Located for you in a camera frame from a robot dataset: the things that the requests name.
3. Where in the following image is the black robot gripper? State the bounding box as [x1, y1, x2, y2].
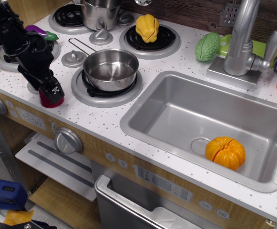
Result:
[3, 32, 64, 104]

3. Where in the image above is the red toy sweet potato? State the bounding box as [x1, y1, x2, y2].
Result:
[39, 89, 64, 108]

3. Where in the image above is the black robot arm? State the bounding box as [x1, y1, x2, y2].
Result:
[0, 0, 64, 107]

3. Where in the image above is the grey stove knob front left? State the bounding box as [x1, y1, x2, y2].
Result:
[27, 82, 39, 95]

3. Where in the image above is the grey stove knob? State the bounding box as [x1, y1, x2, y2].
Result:
[61, 50, 87, 68]
[89, 28, 113, 46]
[117, 10, 134, 26]
[27, 82, 39, 95]

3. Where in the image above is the front right stove burner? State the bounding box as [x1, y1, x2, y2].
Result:
[71, 68, 143, 108]

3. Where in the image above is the stove burner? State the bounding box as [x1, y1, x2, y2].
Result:
[48, 4, 92, 35]
[0, 41, 61, 73]
[71, 68, 143, 108]
[119, 23, 181, 60]

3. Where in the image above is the grey stove knob middle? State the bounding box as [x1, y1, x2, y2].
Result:
[61, 50, 87, 68]

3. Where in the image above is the front left stove burner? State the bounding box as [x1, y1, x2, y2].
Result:
[0, 41, 61, 73]

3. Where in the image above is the grey stove knob upper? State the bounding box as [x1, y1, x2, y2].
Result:
[89, 28, 113, 46]

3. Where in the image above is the back left stove burner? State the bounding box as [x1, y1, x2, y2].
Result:
[48, 4, 92, 35]

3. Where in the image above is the grey stove knob back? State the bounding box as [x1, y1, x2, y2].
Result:
[117, 10, 134, 26]

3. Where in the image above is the back right stove burner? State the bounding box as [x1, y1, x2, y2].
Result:
[119, 23, 181, 60]

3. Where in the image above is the grey oven dial right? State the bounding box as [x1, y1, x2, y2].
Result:
[54, 127, 83, 155]

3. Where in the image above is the purple toy eggplant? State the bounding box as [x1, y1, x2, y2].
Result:
[25, 25, 59, 41]

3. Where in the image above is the small steel saucepan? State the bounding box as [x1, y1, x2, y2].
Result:
[68, 38, 139, 93]

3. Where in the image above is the white oven shelf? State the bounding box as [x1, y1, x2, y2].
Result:
[15, 134, 96, 202]

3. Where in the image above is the large steel stock pot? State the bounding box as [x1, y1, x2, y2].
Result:
[73, 0, 122, 31]

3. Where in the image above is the yellow toy bell pepper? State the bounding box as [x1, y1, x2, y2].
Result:
[135, 14, 160, 43]

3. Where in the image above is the blue clamp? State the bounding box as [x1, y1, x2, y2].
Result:
[0, 179, 28, 210]

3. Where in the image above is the hanging silver ladle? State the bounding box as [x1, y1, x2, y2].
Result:
[135, 0, 152, 6]

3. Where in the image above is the grey toy sink basin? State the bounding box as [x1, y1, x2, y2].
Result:
[120, 71, 277, 193]

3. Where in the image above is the grey dishwasher door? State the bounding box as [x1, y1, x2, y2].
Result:
[94, 174, 215, 229]

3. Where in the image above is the yellow cloth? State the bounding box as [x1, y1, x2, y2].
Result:
[3, 209, 34, 226]

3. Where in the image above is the green toy bumpy gourd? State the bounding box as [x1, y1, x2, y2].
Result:
[195, 32, 221, 62]

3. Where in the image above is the orange toy pumpkin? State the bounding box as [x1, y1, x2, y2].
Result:
[205, 136, 246, 171]

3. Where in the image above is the silver toy faucet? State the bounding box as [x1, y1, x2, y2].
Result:
[206, 0, 277, 92]

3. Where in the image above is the silver toy grater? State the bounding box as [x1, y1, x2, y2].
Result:
[220, 0, 240, 27]

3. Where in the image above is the lime green cutting board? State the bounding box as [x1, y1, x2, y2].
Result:
[217, 34, 266, 57]

